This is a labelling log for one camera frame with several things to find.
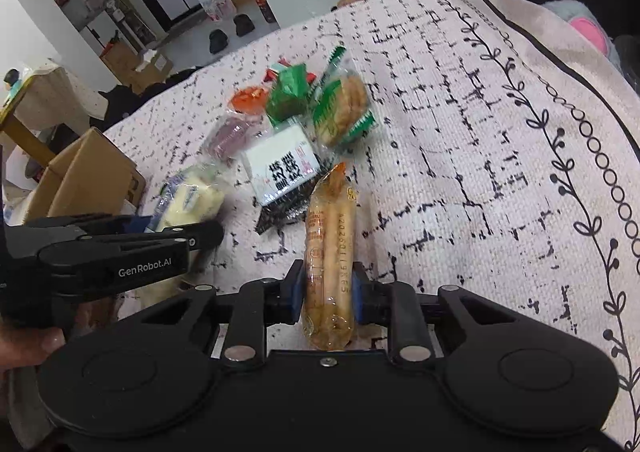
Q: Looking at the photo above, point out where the brown cardboard box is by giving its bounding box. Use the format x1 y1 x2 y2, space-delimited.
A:
25 128 145 221

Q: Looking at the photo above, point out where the dotted cream tablecloth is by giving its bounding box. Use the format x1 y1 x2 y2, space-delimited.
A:
14 63 107 135

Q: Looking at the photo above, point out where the pink grey plush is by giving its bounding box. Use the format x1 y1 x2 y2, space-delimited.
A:
542 0 622 70

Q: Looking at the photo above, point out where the patterned white bed cloth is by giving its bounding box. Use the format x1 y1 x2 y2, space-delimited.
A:
107 0 639 451

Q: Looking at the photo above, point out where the left black slipper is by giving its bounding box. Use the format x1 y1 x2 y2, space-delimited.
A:
208 29 229 55

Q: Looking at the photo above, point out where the red snack packet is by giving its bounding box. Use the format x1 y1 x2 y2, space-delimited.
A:
262 58 317 84

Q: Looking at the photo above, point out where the green cookie packet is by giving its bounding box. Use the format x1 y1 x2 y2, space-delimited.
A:
311 45 375 149

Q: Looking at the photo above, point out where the small cardboard box on floor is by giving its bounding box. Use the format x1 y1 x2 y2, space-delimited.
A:
129 50 174 94

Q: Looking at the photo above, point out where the orange biscuit stick packet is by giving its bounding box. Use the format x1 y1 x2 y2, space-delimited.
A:
303 163 358 351

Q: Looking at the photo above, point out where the right black slipper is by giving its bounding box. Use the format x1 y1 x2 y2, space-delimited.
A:
233 14 255 38

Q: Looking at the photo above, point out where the left hand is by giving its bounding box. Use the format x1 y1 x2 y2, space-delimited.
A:
0 325 66 371

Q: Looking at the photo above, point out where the dark green snack packet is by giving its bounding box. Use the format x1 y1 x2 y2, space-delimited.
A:
265 64 309 127

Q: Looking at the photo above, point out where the purple snack packet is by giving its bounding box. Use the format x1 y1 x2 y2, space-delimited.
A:
198 112 267 164

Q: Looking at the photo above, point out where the orange jelly packet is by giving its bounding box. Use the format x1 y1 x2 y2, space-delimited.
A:
230 86 270 116

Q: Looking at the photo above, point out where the pink plastic bag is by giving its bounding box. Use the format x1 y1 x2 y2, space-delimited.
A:
202 0 236 22

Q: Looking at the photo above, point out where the doll figure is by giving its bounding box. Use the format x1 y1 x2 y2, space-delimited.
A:
3 68 22 95

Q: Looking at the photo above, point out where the white black rice cake packet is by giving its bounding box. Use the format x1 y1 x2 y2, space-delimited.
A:
241 119 322 234

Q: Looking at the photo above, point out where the black slipper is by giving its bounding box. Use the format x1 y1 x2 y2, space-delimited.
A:
208 29 229 55
233 14 255 38

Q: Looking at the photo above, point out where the white blue bread packet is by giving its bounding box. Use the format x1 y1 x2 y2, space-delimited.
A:
148 163 230 232

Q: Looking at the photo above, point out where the yellow leg side table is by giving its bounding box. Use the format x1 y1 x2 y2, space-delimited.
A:
1 76 55 168

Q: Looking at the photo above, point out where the black clothes pile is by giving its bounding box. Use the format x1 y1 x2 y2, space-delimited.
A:
89 66 202 132

